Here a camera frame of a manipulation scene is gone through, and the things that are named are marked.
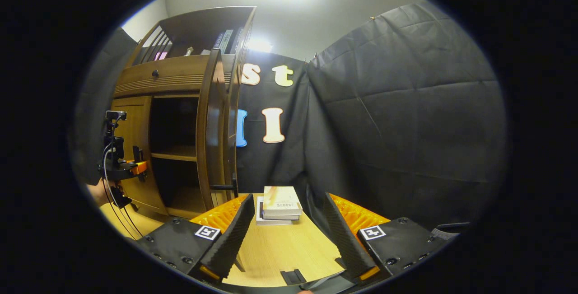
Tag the black backdrop cloth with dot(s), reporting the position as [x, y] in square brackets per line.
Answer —
[406, 127]

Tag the wooden cabinet door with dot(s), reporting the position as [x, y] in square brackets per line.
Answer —
[210, 127]
[128, 127]

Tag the black clip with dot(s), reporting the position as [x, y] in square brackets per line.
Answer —
[293, 277]

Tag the wooden double-door shoe cabinet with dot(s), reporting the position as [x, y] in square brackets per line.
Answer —
[180, 32]

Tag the dark-edged flat book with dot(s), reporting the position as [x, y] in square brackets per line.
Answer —
[280, 217]

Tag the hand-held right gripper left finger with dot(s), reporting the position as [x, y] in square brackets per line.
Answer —
[235, 240]

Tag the blue-grey upright book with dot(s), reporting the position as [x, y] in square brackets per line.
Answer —
[218, 41]

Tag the dark upright book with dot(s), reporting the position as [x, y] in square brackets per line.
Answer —
[237, 40]

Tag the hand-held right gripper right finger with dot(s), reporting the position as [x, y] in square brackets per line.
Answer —
[345, 240]

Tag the ceiling light panel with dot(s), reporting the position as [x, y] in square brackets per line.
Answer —
[259, 44]

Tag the white flat book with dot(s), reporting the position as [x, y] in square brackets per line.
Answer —
[271, 222]

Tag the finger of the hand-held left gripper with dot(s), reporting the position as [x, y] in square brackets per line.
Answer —
[140, 167]

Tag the wooden drawer with black knob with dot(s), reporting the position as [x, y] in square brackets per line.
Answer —
[180, 73]

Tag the beige cover book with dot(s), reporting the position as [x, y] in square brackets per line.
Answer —
[282, 199]

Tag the grey upright book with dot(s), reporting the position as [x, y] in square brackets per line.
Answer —
[227, 40]

